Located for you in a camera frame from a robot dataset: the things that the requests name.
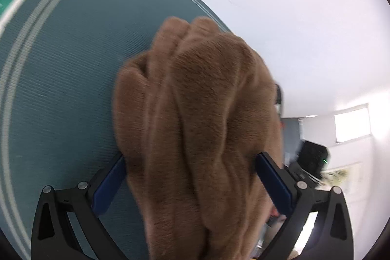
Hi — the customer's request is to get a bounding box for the brown fleece sweater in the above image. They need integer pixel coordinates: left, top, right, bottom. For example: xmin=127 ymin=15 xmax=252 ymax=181
xmin=112 ymin=17 xmax=283 ymax=259

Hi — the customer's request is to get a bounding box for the black mesh chair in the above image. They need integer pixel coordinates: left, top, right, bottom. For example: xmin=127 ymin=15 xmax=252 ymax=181
xmin=274 ymin=84 xmax=283 ymax=116

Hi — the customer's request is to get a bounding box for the teal table mat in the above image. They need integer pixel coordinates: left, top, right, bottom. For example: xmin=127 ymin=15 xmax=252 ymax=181
xmin=1 ymin=0 xmax=221 ymax=259

